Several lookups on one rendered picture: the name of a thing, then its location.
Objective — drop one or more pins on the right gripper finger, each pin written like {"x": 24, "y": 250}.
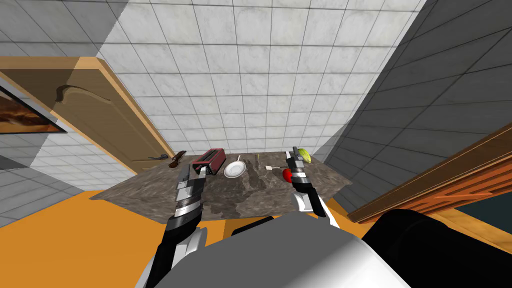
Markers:
{"x": 287, "y": 155}
{"x": 295, "y": 152}

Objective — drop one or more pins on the brown wooden door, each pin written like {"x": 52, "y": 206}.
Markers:
{"x": 92, "y": 112}

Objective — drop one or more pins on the red apple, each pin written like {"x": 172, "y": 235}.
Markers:
{"x": 286, "y": 175}

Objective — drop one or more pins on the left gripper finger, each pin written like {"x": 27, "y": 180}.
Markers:
{"x": 186, "y": 172}
{"x": 202, "y": 172}

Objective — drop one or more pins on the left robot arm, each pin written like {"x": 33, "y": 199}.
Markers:
{"x": 178, "y": 236}

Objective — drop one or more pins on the dark knife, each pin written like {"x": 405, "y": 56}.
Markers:
{"x": 257, "y": 160}

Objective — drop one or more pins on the brown wooden cabinet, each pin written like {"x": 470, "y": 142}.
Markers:
{"x": 452, "y": 180}

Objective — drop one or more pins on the white spatula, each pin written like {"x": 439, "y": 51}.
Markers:
{"x": 273, "y": 167}

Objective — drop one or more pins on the framed orange picture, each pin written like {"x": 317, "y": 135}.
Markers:
{"x": 20, "y": 114}

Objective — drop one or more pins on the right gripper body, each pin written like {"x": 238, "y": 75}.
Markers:
{"x": 296, "y": 166}

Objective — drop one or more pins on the red toaster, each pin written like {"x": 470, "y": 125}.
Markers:
{"x": 209, "y": 161}

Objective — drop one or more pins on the white pan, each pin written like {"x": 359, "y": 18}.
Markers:
{"x": 234, "y": 169}

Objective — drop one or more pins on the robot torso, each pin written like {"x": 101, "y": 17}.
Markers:
{"x": 280, "y": 256}

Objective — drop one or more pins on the brown bread loaf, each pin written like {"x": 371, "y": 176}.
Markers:
{"x": 177, "y": 158}

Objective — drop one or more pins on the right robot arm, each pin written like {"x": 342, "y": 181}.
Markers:
{"x": 424, "y": 248}

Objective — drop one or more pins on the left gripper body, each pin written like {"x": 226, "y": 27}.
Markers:
{"x": 189, "y": 188}

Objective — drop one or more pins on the yellow-green fruit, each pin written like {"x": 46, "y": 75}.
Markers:
{"x": 305, "y": 155}

